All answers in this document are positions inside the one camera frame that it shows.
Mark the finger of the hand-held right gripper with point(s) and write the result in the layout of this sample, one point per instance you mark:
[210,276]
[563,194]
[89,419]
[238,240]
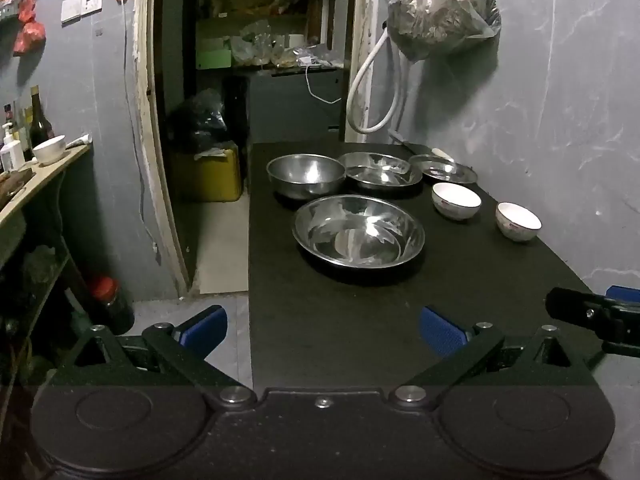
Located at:
[575,307]
[622,293]

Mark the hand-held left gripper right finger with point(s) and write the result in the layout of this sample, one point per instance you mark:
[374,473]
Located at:
[441,332]

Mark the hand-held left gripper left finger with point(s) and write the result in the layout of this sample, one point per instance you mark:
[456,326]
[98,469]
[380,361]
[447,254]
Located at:
[206,329]

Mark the small white ceramic bowl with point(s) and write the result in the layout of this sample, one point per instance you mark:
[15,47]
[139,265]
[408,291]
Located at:
[518,221]

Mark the large shallow steel basin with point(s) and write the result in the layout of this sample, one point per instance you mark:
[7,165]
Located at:
[357,232]

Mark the large white ceramic bowl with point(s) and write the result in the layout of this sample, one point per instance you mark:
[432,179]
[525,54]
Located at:
[456,200]

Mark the small steel plate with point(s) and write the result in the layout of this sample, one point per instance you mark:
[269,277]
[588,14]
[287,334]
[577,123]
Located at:
[445,171]

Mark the medium shallow steel basin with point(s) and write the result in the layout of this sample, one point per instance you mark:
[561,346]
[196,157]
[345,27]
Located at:
[382,172]

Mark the deep steel bowl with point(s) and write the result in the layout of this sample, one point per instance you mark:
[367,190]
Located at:
[306,175]

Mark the red-capped dark bottle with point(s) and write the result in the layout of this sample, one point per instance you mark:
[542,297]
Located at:
[111,305]

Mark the yellow plastic container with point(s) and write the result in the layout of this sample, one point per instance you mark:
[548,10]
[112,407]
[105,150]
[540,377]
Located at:
[210,177]

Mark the black plastic bag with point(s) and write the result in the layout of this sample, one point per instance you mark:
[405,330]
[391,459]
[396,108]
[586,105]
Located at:
[197,117]

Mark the wooden shelf unit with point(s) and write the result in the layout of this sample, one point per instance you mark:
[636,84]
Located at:
[40,180]

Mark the white tube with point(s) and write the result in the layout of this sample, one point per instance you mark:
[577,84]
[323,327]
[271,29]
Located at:
[79,141]

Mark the white bowl with plain rim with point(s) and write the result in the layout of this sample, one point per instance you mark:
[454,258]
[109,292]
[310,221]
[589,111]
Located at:
[49,150]

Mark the dark grey cabinet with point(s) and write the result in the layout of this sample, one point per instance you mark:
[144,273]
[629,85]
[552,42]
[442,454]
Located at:
[295,105]

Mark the white pump bottle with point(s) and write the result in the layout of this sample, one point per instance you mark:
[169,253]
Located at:
[11,152]

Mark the dark glass bottle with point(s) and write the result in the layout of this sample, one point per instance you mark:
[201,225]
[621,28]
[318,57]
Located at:
[40,122]

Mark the green box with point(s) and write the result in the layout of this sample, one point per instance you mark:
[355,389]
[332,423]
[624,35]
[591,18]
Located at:
[214,55]

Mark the hanging clear plastic bag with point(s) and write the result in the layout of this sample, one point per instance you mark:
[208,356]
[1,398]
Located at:
[440,15]

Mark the red plastic bags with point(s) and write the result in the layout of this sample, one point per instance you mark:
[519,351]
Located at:
[29,35]

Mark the white wall switch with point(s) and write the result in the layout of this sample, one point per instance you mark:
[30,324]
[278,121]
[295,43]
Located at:
[82,5]

